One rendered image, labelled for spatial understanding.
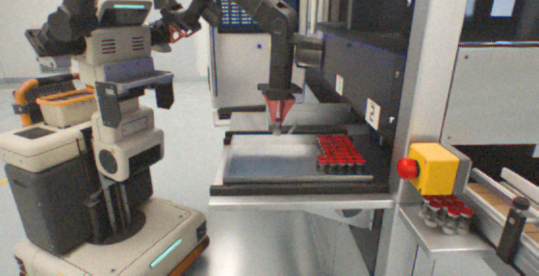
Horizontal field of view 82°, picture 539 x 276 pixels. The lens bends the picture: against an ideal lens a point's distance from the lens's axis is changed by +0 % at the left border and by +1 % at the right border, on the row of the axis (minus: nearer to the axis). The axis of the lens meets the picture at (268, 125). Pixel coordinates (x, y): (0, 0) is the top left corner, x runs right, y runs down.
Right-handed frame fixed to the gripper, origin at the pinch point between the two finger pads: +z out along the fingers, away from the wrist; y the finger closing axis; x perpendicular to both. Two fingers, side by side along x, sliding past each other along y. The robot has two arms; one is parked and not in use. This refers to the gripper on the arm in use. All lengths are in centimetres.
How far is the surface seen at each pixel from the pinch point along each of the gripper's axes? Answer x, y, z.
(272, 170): -6.4, -2.6, 11.3
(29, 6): 627, -260, 6
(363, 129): 9.4, 34.1, 9.0
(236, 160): 2.3, -10.3, 12.1
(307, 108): 37.9, 26.8, 11.0
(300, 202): -21.2, -1.1, 10.7
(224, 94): 79, 0, 17
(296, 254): 48, 35, 101
